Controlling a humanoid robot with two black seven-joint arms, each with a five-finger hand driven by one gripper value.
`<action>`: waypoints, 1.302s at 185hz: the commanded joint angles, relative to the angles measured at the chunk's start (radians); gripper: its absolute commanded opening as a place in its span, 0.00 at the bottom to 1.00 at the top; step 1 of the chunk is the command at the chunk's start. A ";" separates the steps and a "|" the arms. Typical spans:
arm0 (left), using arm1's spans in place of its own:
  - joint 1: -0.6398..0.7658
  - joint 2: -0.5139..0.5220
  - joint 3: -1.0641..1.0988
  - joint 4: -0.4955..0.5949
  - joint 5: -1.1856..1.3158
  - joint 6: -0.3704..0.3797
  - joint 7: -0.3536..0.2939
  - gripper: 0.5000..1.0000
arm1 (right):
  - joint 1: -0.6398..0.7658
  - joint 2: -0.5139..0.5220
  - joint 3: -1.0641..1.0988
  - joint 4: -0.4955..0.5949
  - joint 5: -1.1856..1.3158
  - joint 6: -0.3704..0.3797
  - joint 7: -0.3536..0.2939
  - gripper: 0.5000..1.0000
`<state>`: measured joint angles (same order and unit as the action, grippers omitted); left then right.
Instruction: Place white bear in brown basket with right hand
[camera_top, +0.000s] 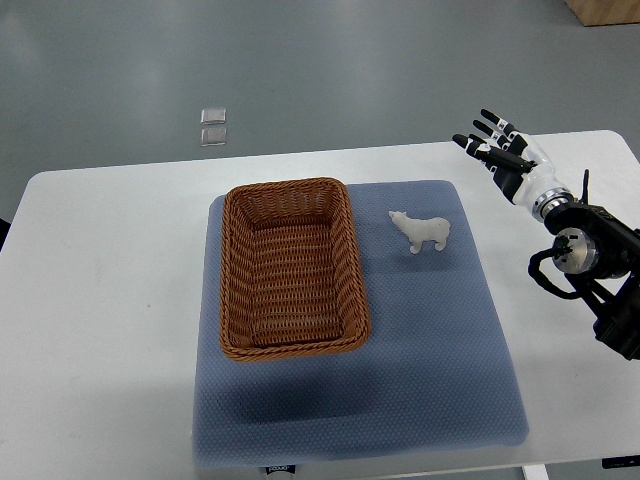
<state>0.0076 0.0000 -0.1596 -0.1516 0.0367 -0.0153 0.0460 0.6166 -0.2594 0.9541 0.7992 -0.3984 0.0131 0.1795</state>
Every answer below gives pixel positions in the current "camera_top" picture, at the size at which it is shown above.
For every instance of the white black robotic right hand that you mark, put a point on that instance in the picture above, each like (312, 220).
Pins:
(520, 168)

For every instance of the white toy polar bear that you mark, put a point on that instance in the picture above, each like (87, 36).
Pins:
(418, 231)

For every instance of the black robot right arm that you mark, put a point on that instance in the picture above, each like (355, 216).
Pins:
(594, 258)

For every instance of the brown wicker basket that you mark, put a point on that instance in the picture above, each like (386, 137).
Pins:
(291, 281)

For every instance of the wooden furniture corner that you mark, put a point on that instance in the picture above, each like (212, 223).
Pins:
(605, 12)

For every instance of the blue textured mat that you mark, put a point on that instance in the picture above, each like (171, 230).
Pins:
(434, 374)

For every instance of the white table leg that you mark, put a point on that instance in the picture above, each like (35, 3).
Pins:
(535, 472)

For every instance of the black table control panel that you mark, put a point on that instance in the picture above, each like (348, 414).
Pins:
(621, 462)

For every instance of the upper floor outlet plate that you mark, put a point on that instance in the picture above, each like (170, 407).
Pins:
(213, 116)

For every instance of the black label under table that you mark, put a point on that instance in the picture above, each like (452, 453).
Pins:
(290, 469)

